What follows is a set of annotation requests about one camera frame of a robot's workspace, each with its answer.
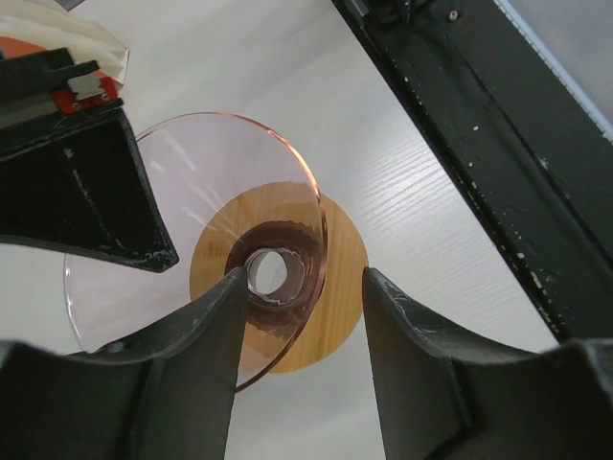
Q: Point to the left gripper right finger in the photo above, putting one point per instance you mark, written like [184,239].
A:
[444,392]

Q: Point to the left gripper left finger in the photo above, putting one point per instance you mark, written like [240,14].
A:
[165,392]

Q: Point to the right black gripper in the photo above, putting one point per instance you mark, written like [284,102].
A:
[72,177]

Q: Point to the pink glass dripper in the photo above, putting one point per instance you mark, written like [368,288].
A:
[196,163]

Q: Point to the wooden ring holder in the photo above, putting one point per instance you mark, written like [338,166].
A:
[319,305]

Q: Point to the white paper coffee filters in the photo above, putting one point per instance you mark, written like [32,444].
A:
[29,27]

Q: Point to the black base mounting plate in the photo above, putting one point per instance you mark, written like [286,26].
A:
[531,164]

